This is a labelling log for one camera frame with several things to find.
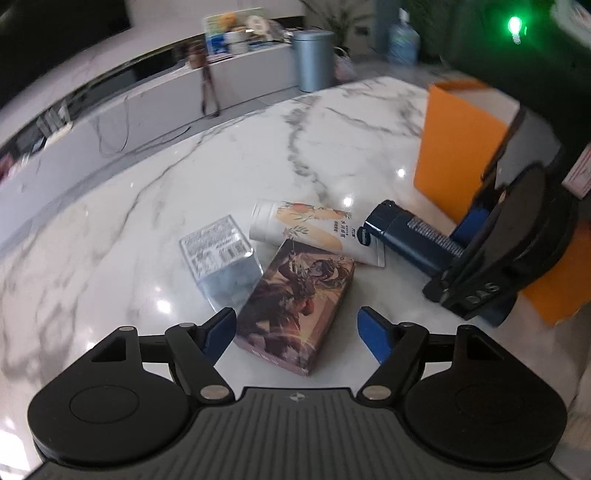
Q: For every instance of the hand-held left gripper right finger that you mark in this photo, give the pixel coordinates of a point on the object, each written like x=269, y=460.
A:
x=375, y=337

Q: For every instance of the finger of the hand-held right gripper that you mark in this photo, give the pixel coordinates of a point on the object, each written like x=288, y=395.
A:
x=475, y=286
x=471, y=226

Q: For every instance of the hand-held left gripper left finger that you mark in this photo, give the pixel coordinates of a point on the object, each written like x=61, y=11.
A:
x=217, y=334

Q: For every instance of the dark blue bottle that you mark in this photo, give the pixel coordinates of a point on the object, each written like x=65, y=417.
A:
x=406, y=235

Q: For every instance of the orange cardboard box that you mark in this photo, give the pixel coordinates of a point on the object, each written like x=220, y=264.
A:
x=457, y=147

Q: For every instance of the illustrated card box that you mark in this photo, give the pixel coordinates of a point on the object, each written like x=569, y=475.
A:
x=295, y=304

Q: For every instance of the white tube orange print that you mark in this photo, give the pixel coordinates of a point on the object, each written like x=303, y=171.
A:
x=309, y=226

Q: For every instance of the blue water jug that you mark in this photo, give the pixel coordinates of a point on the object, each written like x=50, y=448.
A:
x=404, y=39

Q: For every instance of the woven basket bag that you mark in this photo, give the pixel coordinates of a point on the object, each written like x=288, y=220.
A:
x=342, y=67

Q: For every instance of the grey-blue trash can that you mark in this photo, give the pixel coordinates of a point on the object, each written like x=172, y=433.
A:
x=314, y=60

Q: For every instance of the white marble console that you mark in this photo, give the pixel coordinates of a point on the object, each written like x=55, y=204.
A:
x=161, y=106

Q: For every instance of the long-leaf potted plant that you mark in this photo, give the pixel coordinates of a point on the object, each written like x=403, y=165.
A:
x=341, y=18

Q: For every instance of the colourful painting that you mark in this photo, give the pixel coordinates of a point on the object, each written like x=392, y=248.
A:
x=219, y=34

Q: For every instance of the black television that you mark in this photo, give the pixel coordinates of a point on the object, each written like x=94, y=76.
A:
x=55, y=41

